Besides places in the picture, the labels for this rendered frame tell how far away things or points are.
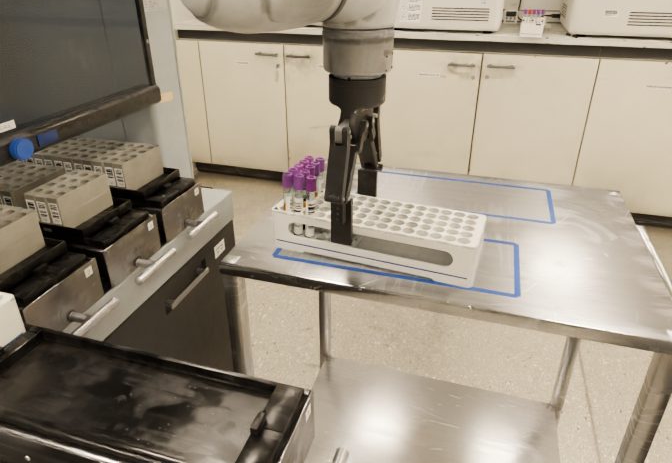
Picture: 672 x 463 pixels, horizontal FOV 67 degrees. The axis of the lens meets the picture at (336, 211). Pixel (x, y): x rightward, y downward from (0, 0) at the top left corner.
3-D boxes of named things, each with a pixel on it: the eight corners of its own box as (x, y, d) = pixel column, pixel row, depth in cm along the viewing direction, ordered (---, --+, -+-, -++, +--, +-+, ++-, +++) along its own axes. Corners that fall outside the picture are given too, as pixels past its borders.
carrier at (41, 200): (94, 201, 91) (86, 170, 88) (103, 202, 90) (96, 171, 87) (42, 230, 81) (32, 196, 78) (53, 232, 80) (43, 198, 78)
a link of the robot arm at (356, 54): (403, 24, 65) (400, 71, 68) (337, 21, 68) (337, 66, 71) (382, 32, 58) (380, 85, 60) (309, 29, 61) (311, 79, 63)
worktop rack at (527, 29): (541, 37, 227) (544, 23, 224) (518, 36, 230) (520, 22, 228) (544, 30, 251) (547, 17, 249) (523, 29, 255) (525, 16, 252)
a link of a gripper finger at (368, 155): (343, 118, 69) (347, 111, 70) (357, 169, 78) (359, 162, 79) (370, 121, 68) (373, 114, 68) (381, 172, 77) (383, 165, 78)
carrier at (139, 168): (156, 172, 103) (151, 144, 101) (164, 173, 103) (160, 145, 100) (117, 194, 93) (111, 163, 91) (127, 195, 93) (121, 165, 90)
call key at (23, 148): (12, 162, 68) (5, 141, 66) (30, 155, 70) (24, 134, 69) (19, 163, 67) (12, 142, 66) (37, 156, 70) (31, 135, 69)
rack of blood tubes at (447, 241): (272, 246, 76) (269, 209, 74) (300, 218, 85) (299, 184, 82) (471, 289, 66) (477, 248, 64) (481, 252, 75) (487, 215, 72)
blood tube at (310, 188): (301, 245, 75) (303, 176, 71) (310, 243, 76) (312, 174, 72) (308, 250, 74) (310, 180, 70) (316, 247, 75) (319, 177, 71)
